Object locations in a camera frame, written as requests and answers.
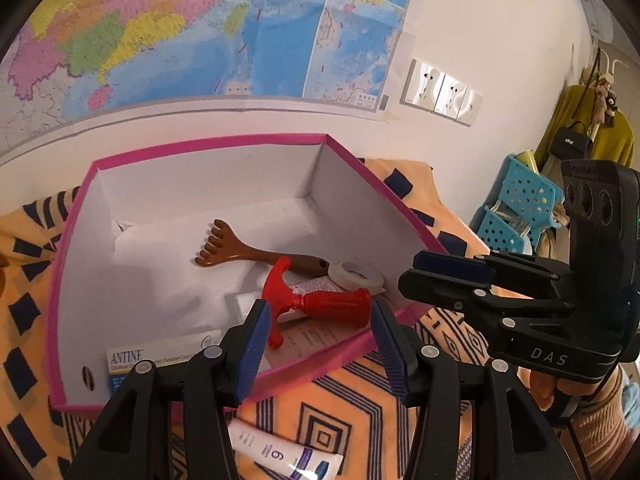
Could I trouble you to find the blue Antine medicine box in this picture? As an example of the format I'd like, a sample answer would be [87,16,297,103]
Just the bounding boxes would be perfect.
[106,330,222,393]

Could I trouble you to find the red plastic hammer toy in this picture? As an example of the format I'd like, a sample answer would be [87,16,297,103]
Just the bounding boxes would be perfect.
[262,256,372,350]

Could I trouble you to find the white tape roll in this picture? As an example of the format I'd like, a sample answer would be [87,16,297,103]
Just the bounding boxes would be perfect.
[328,261,384,295]

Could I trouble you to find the brown wooden back scratcher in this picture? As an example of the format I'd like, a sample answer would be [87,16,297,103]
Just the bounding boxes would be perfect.
[194,219,329,278]

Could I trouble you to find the large pink cream tube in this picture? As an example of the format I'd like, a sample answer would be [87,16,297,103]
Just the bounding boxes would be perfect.
[233,276,360,372]

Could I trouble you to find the orange sleeve right forearm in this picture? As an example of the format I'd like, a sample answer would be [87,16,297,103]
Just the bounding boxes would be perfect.
[559,366,639,479]

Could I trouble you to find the person's right hand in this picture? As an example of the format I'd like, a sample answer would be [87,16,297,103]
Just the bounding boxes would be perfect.
[529,370,597,411]

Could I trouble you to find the blue plastic basket rack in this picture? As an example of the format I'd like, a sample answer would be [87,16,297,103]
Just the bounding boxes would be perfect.
[471,155,567,256]

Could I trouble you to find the orange patterned blanket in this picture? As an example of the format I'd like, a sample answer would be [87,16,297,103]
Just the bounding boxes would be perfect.
[1,159,484,479]

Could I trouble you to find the white blue cream tube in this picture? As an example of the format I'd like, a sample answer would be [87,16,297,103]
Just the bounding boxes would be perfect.
[228,418,344,480]

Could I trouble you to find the black handbag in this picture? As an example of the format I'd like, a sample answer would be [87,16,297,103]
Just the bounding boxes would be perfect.
[549,120,592,160]

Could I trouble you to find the yellow hanging coat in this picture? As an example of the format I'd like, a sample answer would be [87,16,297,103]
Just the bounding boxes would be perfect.
[535,84,634,169]

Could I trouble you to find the pink open cardboard box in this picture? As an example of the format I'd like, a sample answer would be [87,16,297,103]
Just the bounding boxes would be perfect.
[46,133,442,416]

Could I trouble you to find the black tracking camera right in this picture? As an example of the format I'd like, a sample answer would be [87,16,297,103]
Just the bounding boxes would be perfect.
[561,159,639,308]

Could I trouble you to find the white wall socket panel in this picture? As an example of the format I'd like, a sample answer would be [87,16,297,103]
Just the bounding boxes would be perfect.
[400,58,484,127]

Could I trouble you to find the wall map poster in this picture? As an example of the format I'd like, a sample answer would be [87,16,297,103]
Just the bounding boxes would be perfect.
[1,0,409,153]

